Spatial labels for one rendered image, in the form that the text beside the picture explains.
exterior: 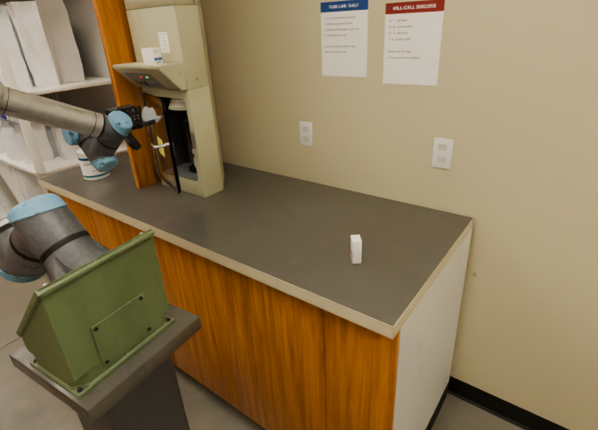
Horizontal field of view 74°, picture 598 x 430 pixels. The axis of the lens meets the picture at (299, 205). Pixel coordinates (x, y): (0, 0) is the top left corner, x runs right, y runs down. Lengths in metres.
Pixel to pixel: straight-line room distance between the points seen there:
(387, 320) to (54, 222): 0.82
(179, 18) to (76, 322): 1.16
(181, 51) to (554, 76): 1.28
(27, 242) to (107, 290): 0.23
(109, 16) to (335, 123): 1.04
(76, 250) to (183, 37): 0.97
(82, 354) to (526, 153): 1.39
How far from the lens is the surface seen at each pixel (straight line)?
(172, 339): 1.07
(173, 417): 1.31
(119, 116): 1.39
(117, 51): 1.96
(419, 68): 1.56
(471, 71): 1.51
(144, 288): 1.01
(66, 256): 1.01
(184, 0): 1.72
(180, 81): 1.67
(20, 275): 1.19
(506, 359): 1.96
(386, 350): 1.15
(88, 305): 0.94
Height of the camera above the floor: 1.63
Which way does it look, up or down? 25 degrees down
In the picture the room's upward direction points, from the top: 3 degrees counter-clockwise
